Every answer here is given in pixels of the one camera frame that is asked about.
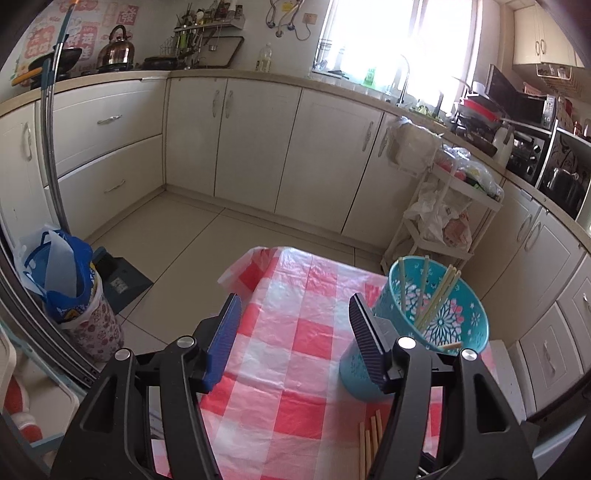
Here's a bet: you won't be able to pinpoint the row of wooden chopsticks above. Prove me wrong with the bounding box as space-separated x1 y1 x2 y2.
358 410 385 480

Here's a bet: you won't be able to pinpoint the blue plastic bag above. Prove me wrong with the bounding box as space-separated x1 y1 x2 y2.
23 228 95 324

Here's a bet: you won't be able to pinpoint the steel kettle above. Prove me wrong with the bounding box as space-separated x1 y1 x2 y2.
96 25 136 68

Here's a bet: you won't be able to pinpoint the red and white cloth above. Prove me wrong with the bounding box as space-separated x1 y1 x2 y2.
0 374 44 445

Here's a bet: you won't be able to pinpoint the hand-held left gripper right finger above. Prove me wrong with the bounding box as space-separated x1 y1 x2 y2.
348 294 539 480

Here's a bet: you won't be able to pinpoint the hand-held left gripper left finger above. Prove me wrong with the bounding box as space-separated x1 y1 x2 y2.
48 294 243 480

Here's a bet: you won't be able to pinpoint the pink wall poster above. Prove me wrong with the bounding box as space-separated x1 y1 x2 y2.
11 0 141 77

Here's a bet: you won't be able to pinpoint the wall utensil rack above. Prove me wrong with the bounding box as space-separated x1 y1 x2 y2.
173 2 245 34

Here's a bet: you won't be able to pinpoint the black box appliance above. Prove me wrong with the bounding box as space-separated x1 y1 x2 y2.
487 65 557 128

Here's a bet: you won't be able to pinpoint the cream kitchen cabinets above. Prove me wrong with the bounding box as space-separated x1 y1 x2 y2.
0 69 591 416

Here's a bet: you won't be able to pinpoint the white plastic bags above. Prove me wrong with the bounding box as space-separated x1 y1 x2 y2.
405 182 474 250

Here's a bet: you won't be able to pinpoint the red checked plastic tablecloth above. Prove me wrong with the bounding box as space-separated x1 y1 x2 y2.
150 247 492 480

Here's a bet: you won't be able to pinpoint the dark baking tray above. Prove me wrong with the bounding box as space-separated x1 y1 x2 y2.
201 36 245 70

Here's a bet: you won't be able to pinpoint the black frying pan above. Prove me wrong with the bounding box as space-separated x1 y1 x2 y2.
143 55 181 71

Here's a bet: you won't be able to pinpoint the white trolley cart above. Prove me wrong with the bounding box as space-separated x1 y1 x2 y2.
381 157 504 278

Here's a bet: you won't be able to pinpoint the kitchen faucet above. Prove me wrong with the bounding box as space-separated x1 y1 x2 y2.
392 55 411 108

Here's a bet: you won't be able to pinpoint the cream upper cabinet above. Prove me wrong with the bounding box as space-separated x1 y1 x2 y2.
512 4 587 68

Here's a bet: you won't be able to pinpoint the white stool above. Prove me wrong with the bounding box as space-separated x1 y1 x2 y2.
489 339 527 416

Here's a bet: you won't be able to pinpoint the kitchen window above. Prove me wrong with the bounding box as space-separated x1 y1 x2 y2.
318 0 481 88

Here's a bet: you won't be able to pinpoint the black wok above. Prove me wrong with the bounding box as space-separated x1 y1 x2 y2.
11 46 84 88

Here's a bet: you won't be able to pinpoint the wire wall rack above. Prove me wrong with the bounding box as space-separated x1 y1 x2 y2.
536 62 587 96

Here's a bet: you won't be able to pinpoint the black toaster oven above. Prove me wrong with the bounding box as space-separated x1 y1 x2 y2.
505 124 555 185

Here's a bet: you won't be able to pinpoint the white plastic jug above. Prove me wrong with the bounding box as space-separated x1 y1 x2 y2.
492 124 515 165

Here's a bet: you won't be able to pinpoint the blue perforated plastic basket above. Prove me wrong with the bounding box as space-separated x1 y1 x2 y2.
339 256 490 401

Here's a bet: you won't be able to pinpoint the stack of pots and pans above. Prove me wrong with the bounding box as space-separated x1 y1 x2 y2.
452 90 509 154

